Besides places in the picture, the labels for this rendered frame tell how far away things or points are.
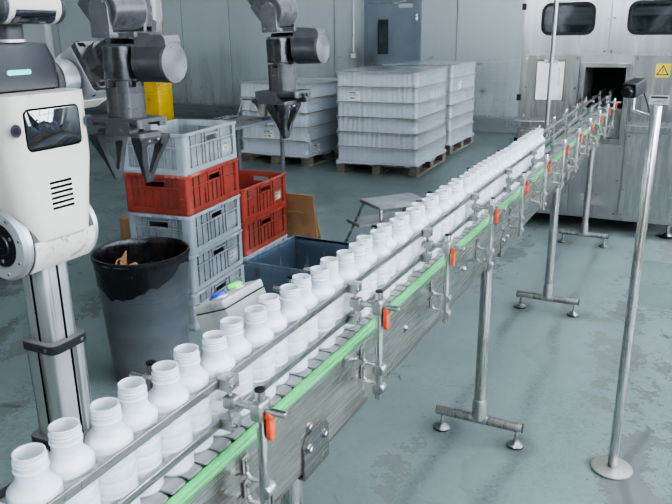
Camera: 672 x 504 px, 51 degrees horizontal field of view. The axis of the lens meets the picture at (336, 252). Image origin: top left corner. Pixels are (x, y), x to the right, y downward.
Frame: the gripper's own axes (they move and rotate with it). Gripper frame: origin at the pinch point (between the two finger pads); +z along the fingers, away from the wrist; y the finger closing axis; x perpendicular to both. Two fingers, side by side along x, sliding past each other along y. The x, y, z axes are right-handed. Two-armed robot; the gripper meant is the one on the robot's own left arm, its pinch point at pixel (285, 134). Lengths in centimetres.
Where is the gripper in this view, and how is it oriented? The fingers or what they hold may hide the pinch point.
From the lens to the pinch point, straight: 150.9
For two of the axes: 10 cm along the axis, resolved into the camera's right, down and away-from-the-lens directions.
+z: 0.4, 9.5, 3.0
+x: -4.5, 2.8, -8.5
